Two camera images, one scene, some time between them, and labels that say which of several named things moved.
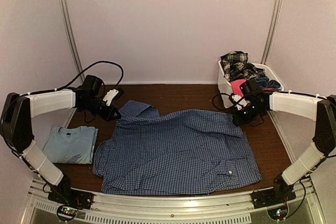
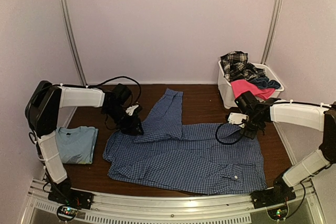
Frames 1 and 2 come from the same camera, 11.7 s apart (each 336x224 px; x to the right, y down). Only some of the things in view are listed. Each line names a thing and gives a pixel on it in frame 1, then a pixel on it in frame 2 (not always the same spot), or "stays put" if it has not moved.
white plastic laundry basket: x=225 y=86 stays put
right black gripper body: x=247 y=117 -> x=254 y=127
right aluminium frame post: x=275 y=16 stays put
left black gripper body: x=101 y=114 -> x=125 y=125
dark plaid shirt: x=236 y=67 stays put
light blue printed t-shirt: x=70 y=145 stays put
